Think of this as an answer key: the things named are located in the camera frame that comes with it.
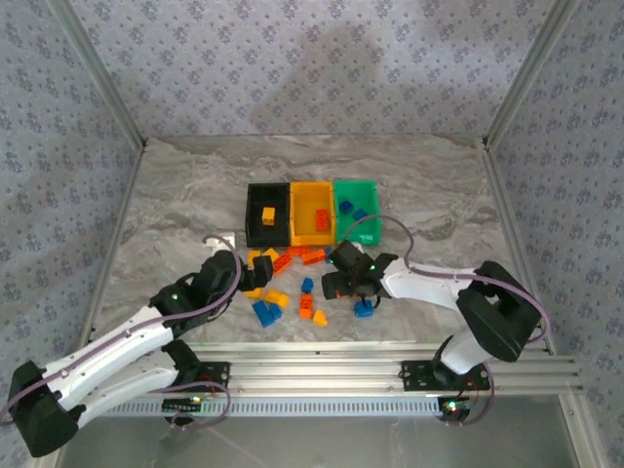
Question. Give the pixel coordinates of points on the orange long lego brick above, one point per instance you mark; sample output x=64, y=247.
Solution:
x=283, y=263
x=314, y=256
x=298, y=250
x=306, y=306
x=322, y=220

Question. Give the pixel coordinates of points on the yellow sloped lego brick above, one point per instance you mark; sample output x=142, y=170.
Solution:
x=320, y=319

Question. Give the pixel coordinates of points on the long blue lego brick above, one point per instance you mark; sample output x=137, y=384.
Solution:
x=261, y=314

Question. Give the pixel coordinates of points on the black plastic bin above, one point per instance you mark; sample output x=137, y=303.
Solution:
x=280, y=200

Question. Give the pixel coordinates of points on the yellow plastic bin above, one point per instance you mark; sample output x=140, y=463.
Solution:
x=304, y=209

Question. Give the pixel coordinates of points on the green plastic bin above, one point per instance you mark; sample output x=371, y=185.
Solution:
x=368, y=195

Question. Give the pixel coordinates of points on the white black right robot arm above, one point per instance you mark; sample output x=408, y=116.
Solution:
x=429, y=290

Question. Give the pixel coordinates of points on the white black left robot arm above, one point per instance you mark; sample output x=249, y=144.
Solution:
x=107, y=358

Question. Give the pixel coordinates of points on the wide aluminium extrusion beam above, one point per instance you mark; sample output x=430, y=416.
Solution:
x=317, y=375

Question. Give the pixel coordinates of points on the black circuit board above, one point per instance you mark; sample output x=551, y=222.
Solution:
x=180, y=404

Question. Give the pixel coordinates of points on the circuit board with green light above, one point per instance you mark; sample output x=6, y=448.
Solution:
x=456, y=412

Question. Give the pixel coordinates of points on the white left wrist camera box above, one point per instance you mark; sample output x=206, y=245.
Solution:
x=227, y=240

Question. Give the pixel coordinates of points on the narrow aluminium extrusion rail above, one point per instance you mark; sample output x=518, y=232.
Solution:
x=317, y=347

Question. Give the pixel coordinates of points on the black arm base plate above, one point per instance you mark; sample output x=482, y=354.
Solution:
x=414, y=375
x=220, y=366

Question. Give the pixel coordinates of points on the aluminium table side rail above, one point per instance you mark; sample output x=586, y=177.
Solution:
x=115, y=244
x=518, y=244

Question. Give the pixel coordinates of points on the aluminium frame post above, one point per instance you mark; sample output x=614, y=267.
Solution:
x=527, y=73

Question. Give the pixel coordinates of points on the aluminium frame leg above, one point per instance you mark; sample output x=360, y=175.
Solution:
x=582, y=434

